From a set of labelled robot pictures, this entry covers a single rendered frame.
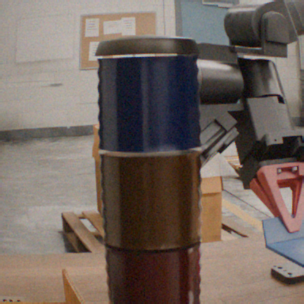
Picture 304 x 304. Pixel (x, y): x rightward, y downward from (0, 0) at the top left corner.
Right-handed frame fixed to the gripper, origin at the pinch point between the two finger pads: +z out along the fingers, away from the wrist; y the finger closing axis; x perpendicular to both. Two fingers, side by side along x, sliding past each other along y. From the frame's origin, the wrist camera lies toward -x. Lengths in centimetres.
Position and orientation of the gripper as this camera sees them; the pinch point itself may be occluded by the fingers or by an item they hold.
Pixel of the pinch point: (292, 226)
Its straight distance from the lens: 80.1
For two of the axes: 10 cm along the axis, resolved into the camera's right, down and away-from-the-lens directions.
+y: 1.9, -4.1, -8.9
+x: 9.7, -0.9, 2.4
